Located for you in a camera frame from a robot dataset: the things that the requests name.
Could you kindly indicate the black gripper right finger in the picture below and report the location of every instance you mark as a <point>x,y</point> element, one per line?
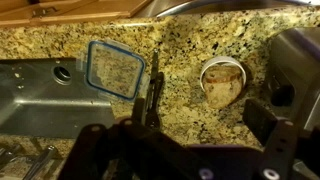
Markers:
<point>263,123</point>

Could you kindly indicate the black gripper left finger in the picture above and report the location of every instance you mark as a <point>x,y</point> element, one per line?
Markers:
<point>139,111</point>

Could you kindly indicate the stainless steel two-slot toaster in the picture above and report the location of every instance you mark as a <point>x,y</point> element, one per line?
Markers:
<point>296,66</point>

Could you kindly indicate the white ceramic bowl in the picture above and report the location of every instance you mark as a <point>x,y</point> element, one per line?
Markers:
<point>233,63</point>

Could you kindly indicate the stainless steel sink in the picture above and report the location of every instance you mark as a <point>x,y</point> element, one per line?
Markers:
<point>50,103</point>

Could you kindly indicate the chrome sink faucet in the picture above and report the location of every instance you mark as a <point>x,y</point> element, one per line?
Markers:
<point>36,163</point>

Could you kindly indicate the wooden lower counter cabinet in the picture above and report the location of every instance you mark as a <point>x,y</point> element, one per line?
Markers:
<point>66,11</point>

